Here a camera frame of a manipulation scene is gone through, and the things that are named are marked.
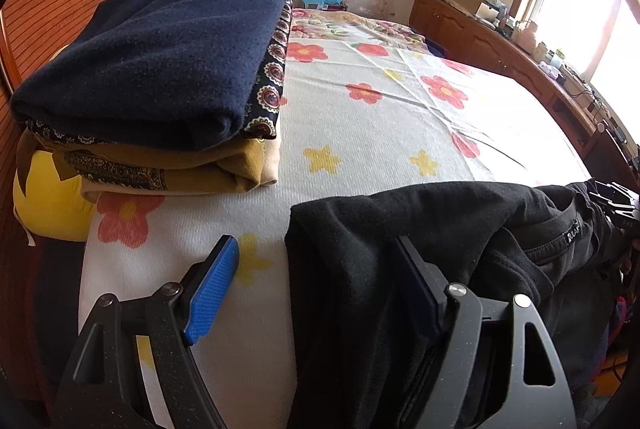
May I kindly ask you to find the black t-shirt white script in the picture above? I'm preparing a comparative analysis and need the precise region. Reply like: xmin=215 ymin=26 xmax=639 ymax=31
xmin=283 ymin=180 xmax=626 ymax=429

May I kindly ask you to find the long wooden cabinet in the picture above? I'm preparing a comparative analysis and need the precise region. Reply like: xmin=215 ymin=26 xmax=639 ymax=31
xmin=408 ymin=0 xmax=609 ymax=160

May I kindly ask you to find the mustard yellow folded cloth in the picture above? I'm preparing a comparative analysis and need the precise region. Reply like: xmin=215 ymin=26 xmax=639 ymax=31
xmin=16 ymin=130 xmax=248 ymax=189

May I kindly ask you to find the yellow pillow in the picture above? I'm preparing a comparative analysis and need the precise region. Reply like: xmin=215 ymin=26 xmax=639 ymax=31
xmin=13 ymin=150 xmax=96 ymax=246

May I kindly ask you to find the patterned dark folded cloth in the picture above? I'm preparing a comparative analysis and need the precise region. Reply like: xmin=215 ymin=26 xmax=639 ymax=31
xmin=13 ymin=0 xmax=293 ymax=152

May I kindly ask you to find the white flower fleece blanket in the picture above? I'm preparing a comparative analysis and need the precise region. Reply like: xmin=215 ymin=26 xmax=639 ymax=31
xmin=79 ymin=39 xmax=589 ymax=428

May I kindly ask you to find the pink bottle on cabinet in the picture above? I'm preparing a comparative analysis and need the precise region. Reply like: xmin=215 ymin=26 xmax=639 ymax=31
xmin=515 ymin=20 xmax=538 ymax=55

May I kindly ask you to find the navy blue folded blanket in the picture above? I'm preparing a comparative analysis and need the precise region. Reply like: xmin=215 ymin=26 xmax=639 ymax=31
xmin=11 ymin=0 xmax=286 ymax=152

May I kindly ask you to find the cardboard box on cabinet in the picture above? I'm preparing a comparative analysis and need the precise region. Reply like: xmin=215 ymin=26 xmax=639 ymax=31
xmin=448 ymin=0 xmax=499 ymax=22

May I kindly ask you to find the floral rose bedspread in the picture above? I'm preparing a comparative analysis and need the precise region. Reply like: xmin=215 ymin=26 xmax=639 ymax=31
xmin=290 ymin=8 xmax=432 ymax=55

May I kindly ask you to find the blue tissue box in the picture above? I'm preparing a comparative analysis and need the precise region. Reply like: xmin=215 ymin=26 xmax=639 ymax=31
xmin=299 ymin=0 xmax=346 ymax=11

